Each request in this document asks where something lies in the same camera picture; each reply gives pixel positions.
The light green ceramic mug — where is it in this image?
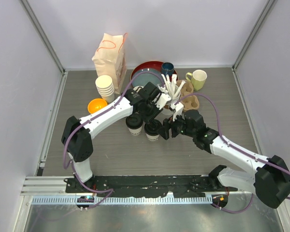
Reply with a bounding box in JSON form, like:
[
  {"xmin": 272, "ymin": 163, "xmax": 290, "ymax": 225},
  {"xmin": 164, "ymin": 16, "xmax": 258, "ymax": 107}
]
[{"xmin": 185, "ymin": 70, "xmax": 207, "ymax": 91}]

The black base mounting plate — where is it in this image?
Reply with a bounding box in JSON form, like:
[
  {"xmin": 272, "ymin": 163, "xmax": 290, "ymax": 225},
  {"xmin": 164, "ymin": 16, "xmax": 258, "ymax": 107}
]
[{"xmin": 65, "ymin": 174, "xmax": 239, "ymax": 198}]

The black cup lid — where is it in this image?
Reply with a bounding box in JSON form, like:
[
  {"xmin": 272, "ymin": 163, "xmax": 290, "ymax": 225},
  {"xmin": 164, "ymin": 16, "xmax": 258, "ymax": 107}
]
[
  {"xmin": 144, "ymin": 119, "xmax": 162, "ymax": 136},
  {"xmin": 126, "ymin": 113, "xmax": 143, "ymax": 130}
]

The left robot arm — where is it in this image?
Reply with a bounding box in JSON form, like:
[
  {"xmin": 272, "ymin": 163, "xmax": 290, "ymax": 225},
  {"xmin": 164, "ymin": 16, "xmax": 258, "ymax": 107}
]
[{"xmin": 61, "ymin": 83, "xmax": 171, "ymax": 193}]

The brown paper takeout bag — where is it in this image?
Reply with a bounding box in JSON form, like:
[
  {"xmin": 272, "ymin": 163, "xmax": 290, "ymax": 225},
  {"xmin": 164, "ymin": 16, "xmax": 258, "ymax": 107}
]
[{"xmin": 92, "ymin": 33, "xmax": 128, "ymax": 94}]

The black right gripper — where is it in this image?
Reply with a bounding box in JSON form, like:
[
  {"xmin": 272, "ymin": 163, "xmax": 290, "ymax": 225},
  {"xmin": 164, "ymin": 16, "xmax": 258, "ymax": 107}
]
[{"xmin": 156, "ymin": 110, "xmax": 196, "ymax": 140}]

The brown cardboard cup carrier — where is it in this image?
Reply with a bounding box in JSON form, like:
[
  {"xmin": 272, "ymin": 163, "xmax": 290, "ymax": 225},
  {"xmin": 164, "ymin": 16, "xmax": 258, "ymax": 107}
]
[{"xmin": 180, "ymin": 80, "xmax": 200, "ymax": 112}]

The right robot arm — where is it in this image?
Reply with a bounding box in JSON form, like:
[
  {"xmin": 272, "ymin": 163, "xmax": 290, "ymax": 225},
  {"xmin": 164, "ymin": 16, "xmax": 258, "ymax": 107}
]
[{"xmin": 158, "ymin": 110, "xmax": 290, "ymax": 209}]

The orange plastic bowl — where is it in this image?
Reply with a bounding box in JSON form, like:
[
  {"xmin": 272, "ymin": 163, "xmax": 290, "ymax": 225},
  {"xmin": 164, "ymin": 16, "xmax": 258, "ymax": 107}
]
[{"xmin": 87, "ymin": 98, "xmax": 108, "ymax": 114}]

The aluminium frame rail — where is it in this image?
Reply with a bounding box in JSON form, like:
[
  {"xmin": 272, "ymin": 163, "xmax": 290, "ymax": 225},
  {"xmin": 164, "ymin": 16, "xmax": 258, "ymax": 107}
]
[{"xmin": 20, "ymin": 173, "xmax": 286, "ymax": 206}]

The red round tray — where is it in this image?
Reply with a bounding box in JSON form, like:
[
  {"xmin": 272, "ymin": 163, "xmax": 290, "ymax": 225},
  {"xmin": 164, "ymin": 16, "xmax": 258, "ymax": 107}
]
[{"xmin": 130, "ymin": 60, "xmax": 164, "ymax": 80}]

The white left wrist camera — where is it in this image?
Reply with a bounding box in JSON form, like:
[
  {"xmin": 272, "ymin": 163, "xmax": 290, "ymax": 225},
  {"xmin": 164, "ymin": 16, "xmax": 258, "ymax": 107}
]
[{"xmin": 155, "ymin": 85, "xmax": 172, "ymax": 109}]

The white straw holder tin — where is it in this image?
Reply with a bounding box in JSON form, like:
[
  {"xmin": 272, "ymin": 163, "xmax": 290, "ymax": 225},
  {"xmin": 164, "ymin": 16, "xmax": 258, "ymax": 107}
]
[{"xmin": 161, "ymin": 94, "xmax": 180, "ymax": 116}]

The dark blue ceramic cup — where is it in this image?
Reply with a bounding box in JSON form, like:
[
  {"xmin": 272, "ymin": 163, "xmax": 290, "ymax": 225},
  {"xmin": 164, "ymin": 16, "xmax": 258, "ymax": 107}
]
[{"xmin": 160, "ymin": 62, "xmax": 174, "ymax": 76}]

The stack of white paper cups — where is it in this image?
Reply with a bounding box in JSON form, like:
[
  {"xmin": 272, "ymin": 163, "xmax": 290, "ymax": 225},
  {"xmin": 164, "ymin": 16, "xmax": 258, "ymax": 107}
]
[{"xmin": 95, "ymin": 75, "xmax": 115, "ymax": 103}]

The blue ceramic plate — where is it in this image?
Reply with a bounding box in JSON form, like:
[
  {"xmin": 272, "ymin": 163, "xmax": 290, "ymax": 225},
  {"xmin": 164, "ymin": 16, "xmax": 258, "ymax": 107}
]
[{"xmin": 131, "ymin": 68, "xmax": 163, "ymax": 87}]

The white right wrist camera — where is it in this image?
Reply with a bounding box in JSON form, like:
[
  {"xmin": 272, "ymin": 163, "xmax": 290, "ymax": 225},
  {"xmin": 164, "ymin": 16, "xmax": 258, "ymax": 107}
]
[{"xmin": 169, "ymin": 101, "xmax": 184, "ymax": 122}]

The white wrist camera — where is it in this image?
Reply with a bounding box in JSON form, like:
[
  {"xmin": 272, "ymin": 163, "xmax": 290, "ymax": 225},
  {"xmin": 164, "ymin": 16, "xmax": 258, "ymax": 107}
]
[
  {"xmin": 169, "ymin": 101, "xmax": 184, "ymax": 122},
  {"xmin": 155, "ymin": 85, "xmax": 172, "ymax": 109}
]

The white paper cup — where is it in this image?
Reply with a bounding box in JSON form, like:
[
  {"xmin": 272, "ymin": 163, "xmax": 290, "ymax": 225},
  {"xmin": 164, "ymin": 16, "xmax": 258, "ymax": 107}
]
[
  {"xmin": 128, "ymin": 127, "xmax": 142, "ymax": 136},
  {"xmin": 146, "ymin": 134, "xmax": 159, "ymax": 141}
]

